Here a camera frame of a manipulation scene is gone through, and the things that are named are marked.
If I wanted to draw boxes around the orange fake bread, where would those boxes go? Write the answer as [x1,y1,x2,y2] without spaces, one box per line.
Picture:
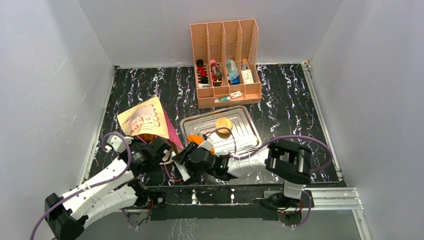
[215,117,233,134]
[187,135,208,147]

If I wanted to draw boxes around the metal tongs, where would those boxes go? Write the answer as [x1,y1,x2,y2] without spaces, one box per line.
[174,162,191,182]

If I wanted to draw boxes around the silver metal tray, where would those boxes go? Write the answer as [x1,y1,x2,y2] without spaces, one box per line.
[180,105,263,155]

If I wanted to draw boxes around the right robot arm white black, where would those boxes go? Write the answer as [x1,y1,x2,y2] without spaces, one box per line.
[172,139,313,210]

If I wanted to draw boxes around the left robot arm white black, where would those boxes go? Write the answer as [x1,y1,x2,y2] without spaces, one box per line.
[43,132,172,240]

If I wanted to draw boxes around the green tube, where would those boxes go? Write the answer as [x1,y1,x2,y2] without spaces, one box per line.
[214,96,232,103]

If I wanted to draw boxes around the small white packet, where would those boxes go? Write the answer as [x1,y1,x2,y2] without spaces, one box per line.
[230,91,243,99]

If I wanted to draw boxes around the black red item in organizer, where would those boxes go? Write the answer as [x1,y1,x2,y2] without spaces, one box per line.
[195,59,209,85]

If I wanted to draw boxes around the blue tape dispenser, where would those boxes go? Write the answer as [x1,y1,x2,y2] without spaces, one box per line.
[225,59,240,85]

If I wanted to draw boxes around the pink bottle in organizer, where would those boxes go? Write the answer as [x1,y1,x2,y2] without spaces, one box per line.
[210,59,223,87]

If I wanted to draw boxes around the white box in organizer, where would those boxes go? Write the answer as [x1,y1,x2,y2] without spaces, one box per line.
[241,69,255,84]

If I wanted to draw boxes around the orange desk file organizer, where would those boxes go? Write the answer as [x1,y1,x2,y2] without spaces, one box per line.
[190,18,262,109]

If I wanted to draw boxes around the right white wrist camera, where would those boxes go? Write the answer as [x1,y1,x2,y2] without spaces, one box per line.
[198,138,215,155]

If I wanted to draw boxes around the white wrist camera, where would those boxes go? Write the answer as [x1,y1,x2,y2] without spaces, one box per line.
[101,132,132,154]
[198,138,215,155]

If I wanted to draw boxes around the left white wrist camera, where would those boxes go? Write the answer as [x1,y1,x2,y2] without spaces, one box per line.
[101,132,132,154]

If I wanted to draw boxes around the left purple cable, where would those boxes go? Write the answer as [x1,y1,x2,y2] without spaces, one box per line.
[29,131,183,240]

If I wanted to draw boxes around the purple cable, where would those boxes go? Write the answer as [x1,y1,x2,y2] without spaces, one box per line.
[29,131,183,240]
[202,127,334,229]

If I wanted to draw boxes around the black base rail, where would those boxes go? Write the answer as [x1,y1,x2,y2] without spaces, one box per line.
[148,184,283,221]

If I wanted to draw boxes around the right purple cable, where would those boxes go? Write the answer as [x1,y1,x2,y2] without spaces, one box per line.
[202,127,334,229]

